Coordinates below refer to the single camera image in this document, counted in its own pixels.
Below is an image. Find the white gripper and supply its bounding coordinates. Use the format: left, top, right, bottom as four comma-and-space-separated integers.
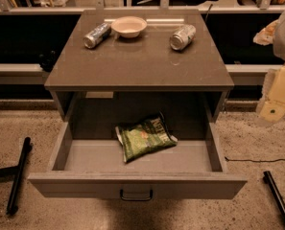
253, 20, 285, 127

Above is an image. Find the green jalapeno chip bag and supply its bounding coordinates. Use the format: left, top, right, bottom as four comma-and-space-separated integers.
115, 112, 178, 163

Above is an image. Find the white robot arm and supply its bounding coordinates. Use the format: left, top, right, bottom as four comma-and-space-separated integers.
253, 11, 285, 127

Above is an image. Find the grey cabinet with counter top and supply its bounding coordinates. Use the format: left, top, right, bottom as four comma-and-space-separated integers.
43, 9, 235, 123

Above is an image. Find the grey open top drawer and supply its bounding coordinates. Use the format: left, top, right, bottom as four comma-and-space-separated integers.
29, 123, 247, 199

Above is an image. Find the green silver soda can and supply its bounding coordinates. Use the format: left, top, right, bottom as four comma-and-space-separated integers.
170, 24, 196, 51

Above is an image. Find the black stand leg right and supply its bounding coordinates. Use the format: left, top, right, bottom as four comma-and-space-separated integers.
263, 171, 285, 223

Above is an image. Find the black stand leg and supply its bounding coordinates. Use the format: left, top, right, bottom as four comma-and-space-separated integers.
263, 171, 285, 223
0, 137, 33, 216

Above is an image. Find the white paper bowl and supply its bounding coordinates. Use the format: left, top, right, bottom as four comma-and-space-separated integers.
111, 16, 147, 38

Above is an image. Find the blue silver soda can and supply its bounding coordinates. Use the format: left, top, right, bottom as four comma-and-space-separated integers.
83, 23, 111, 49

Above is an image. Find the black object beside cabinet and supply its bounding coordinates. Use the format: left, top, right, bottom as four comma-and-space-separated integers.
39, 51, 56, 72

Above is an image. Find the black stand leg left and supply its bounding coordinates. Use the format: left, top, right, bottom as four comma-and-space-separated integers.
0, 137, 33, 216

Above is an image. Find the black floor cable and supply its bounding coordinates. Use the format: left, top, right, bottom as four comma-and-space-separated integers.
224, 156, 285, 164

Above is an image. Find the black drawer handle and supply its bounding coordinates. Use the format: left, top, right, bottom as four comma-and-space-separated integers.
120, 190, 154, 202

